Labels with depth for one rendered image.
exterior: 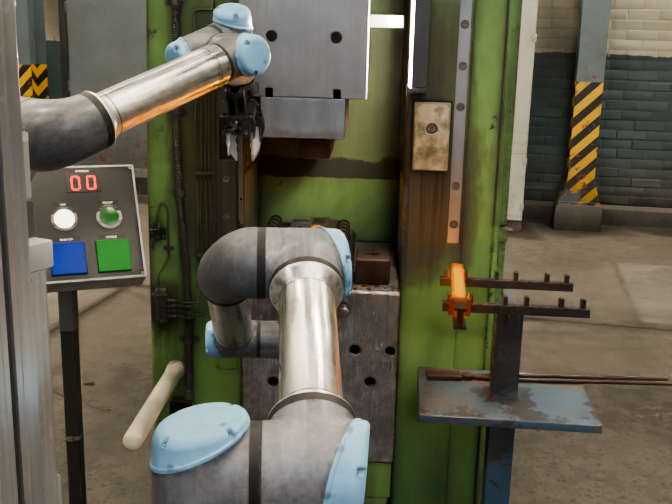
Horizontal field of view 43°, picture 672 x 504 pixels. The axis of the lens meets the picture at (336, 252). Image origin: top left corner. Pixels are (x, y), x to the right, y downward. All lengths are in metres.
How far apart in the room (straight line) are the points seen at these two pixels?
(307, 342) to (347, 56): 1.01
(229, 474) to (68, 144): 0.62
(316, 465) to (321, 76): 1.21
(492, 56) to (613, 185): 5.86
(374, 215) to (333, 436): 1.59
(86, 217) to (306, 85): 0.59
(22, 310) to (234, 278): 0.46
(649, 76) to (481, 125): 5.80
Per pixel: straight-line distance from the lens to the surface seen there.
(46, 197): 2.07
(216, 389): 2.41
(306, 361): 1.16
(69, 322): 2.18
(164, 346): 2.40
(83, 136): 1.41
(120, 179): 2.11
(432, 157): 2.20
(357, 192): 2.57
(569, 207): 7.65
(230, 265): 1.36
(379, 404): 2.17
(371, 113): 2.54
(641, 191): 8.06
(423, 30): 2.17
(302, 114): 2.07
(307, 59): 2.06
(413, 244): 2.26
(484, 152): 2.24
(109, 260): 2.03
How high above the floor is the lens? 1.48
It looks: 13 degrees down
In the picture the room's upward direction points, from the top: 1 degrees clockwise
